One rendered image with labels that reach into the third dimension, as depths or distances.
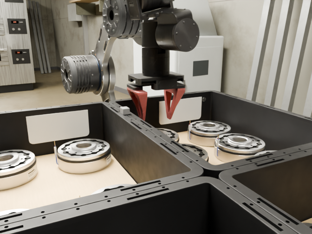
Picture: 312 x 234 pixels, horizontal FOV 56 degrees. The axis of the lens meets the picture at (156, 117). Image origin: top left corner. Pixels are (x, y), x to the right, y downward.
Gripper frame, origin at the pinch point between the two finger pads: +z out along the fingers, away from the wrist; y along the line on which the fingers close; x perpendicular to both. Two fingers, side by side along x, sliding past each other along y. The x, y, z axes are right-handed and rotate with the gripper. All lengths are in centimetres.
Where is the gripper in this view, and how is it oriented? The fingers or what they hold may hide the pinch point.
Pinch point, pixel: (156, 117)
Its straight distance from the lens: 63.7
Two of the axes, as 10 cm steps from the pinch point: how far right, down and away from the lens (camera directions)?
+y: 9.1, -1.2, 4.0
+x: -4.2, -2.6, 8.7
